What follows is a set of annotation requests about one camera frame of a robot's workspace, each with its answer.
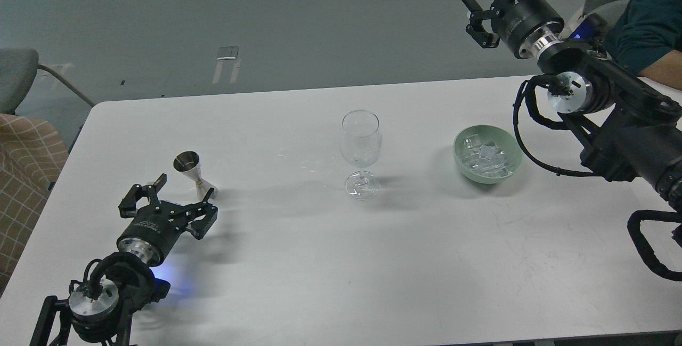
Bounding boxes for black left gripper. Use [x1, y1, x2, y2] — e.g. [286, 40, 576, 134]
[116, 173, 218, 267]

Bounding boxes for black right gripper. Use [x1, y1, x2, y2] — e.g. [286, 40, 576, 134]
[462, 0, 565, 59]

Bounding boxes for steel cocktail jigger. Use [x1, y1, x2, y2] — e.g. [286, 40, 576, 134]
[173, 151, 218, 200]

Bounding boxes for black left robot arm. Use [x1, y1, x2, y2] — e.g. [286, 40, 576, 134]
[30, 174, 218, 345]

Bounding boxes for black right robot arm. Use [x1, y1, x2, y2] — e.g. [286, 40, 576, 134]
[462, 0, 681, 281]

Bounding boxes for clear ice cubes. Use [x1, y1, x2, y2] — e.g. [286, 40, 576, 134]
[461, 134, 512, 178]

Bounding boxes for clear wine glass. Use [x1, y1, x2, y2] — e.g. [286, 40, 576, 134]
[339, 109, 382, 200]

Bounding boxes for green bowl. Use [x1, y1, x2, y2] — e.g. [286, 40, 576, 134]
[452, 125, 524, 184]

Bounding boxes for person in teal shirt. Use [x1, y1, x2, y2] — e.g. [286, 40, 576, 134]
[605, 0, 681, 90]

